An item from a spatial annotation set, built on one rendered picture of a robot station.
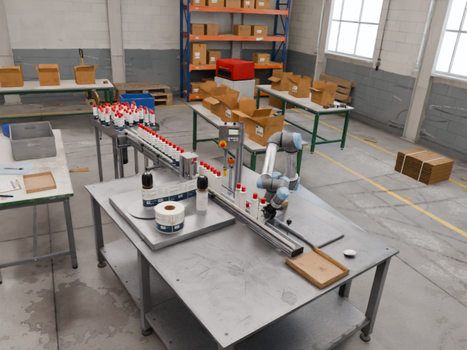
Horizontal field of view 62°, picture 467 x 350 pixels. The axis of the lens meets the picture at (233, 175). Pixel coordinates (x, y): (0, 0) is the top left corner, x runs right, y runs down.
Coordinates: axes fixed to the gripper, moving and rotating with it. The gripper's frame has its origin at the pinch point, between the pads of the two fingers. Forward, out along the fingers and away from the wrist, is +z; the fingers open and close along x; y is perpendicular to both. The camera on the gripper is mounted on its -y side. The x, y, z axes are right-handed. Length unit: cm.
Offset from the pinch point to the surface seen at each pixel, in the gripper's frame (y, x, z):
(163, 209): 63, -36, 10
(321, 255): -12.1, 43.1, -13.3
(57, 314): 131, -32, 127
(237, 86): -338, -406, 256
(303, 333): -3, 76, 39
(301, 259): 1.9, 39.4, -11.1
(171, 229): 62, -22, 15
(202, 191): 30, -40, 7
